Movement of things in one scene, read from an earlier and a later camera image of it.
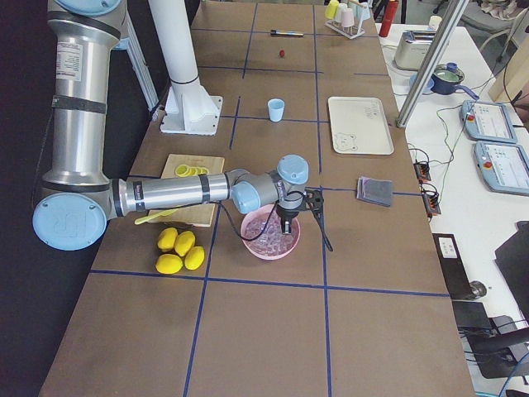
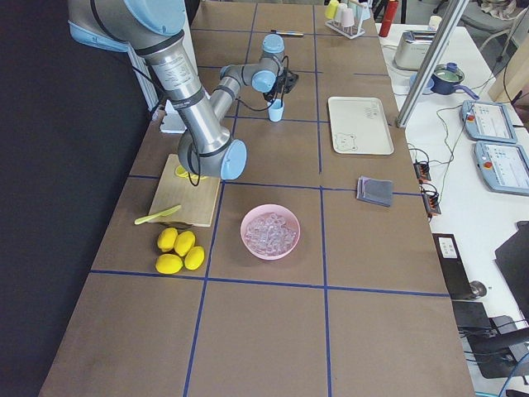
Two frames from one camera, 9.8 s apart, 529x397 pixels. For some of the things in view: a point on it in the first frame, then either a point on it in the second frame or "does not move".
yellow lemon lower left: [169, 264] does not move
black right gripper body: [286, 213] to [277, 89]
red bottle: [390, 10] does not move
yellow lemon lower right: [194, 258] does not move
